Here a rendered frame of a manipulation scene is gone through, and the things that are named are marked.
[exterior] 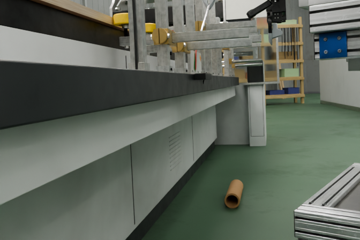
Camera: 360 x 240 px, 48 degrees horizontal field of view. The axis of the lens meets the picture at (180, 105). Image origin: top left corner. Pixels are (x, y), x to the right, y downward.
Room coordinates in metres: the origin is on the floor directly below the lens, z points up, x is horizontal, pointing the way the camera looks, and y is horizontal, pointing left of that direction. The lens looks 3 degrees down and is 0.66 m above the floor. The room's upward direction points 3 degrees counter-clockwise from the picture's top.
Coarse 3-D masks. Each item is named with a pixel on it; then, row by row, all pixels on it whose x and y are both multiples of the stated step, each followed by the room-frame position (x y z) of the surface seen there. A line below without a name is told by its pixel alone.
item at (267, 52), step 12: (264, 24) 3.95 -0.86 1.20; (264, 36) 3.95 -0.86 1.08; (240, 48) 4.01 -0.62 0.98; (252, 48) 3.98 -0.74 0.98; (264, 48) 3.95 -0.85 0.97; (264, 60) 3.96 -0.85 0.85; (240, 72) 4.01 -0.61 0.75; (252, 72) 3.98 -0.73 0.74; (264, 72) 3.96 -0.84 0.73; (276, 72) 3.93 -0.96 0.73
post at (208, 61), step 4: (208, 0) 2.28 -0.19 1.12; (204, 8) 2.28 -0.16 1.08; (204, 12) 2.28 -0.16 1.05; (208, 12) 2.28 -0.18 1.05; (204, 16) 2.28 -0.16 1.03; (208, 16) 2.28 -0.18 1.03; (208, 20) 2.28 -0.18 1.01; (208, 52) 2.28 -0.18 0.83; (208, 56) 2.28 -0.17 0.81; (208, 60) 2.28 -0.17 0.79; (208, 64) 2.28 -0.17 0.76; (208, 68) 2.28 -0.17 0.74
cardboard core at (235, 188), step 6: (234, 180) 2.35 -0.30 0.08; (234, 186) 2.20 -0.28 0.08; (240, 186) 2.24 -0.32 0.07; (228, 192) 2.11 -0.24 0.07; (234, 192) 2.09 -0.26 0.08; (240, 192) 2.16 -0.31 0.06; (228, 198) 2.16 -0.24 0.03; (234, 198) 2.21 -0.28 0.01; (240, 198) 2.10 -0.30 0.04; (228, 204) 2.08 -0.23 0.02; (234, 204) 2.10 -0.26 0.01
